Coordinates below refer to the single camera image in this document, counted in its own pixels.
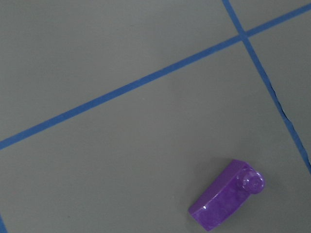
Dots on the purple block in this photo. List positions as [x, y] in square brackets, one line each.
[227, 193]

